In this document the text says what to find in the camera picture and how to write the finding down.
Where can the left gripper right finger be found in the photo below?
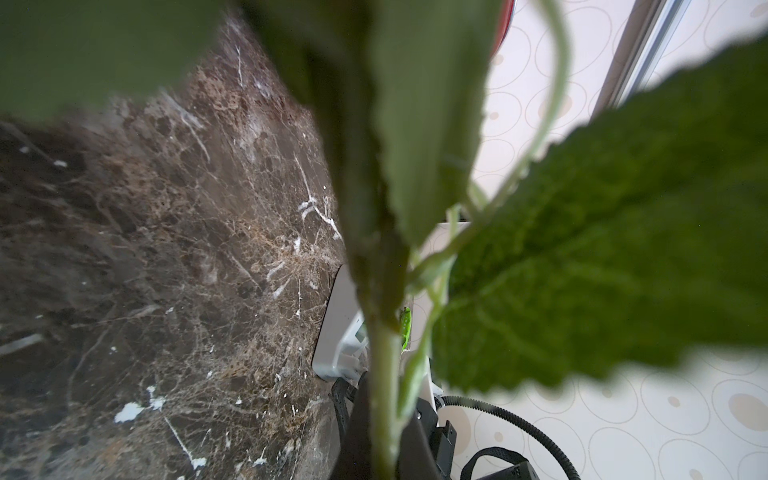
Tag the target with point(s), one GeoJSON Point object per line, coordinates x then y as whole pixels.
{"type": "Point", "coordinates": [415, 458]}

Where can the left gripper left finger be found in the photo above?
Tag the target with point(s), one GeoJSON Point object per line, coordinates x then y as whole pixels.
{"type": "Point", "coordinates": [352, 409]}

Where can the red polka dot toaster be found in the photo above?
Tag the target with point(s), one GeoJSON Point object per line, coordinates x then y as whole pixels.
{"type": "Point", "coordinates": [503, 24]}

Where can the pink rose bouquet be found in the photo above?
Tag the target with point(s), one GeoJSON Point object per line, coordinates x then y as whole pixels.
{"type": "Point", "coordinates": [182, 180]}

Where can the horizontal aluminium frame bar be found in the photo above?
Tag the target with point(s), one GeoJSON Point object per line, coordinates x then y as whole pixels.
{"type": "Point", "coordinates": [649, 29]}

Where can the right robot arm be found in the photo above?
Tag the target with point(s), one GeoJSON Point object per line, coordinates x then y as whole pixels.
{"type": "Point", "coordinates": [559, 413]}

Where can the white tape dispenser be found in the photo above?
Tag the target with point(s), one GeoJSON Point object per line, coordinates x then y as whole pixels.
{"type": "Point", "coordinates": [343, 340]}

